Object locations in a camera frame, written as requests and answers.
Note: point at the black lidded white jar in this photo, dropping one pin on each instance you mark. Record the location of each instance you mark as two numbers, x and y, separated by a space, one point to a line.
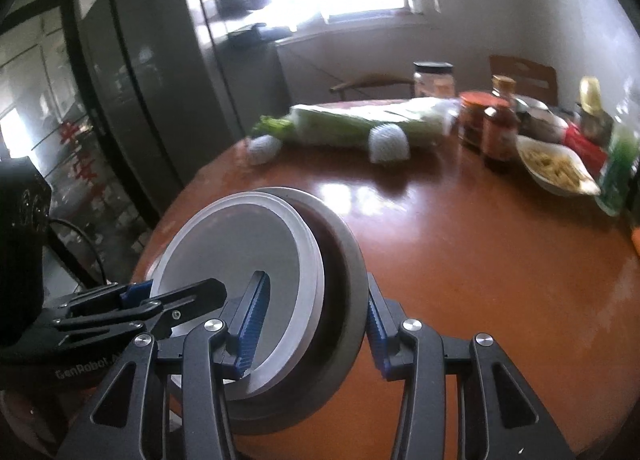
434 82

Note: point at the large steel bowl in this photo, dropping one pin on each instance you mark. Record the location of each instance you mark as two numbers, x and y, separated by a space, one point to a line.
345 290

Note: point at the wooden chair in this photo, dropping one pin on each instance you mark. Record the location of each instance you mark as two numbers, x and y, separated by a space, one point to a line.
525 73

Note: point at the grey refrigerator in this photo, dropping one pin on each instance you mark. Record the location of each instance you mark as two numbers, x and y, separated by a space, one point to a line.
150 64

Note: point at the white ceramic bowl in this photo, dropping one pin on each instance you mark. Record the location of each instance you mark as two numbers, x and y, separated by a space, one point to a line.
545 123

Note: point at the red tissue box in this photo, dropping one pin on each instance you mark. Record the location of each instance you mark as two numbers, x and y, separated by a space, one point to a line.
585 149

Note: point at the brown sauce bottle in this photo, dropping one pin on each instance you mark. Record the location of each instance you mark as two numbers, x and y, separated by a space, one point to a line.
500 137

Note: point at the steel cup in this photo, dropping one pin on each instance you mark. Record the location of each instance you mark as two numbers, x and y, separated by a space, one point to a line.
597 128

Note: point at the green leafy vegetable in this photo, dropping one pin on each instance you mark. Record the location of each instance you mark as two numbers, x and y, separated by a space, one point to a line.
272 127

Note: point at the white dish of food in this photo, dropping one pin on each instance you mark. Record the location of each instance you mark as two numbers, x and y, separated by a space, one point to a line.
555 167

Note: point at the green liquid plastic bottle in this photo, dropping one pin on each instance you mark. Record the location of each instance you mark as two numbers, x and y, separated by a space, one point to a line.
620 164

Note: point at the yellow plastic container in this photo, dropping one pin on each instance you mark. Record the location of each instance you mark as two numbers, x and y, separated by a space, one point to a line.
591 94

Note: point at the orange capped seasoning bottle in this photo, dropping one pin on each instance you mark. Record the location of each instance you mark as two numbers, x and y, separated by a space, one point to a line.
503 87

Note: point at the small steel bowl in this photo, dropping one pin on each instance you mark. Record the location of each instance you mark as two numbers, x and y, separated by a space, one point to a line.
531 104

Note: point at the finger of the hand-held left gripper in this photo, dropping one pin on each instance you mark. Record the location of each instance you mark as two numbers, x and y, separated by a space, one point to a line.
200 295
135 292

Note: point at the red chili sauce jar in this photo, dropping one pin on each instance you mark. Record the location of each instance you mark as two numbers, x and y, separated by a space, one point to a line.
472 119

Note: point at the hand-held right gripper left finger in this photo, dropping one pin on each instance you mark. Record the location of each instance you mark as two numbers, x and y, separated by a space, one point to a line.
252 320

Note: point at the napa cabbage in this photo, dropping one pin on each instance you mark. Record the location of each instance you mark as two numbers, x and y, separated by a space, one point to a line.
350 122

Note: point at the foam net wrapped fruit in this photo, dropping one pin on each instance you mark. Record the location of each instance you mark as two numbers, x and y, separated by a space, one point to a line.
390 143
264 150

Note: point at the carrot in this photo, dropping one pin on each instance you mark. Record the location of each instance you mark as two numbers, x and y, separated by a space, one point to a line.
636 240

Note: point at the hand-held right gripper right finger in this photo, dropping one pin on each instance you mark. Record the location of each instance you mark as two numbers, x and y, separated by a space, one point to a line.
377 335

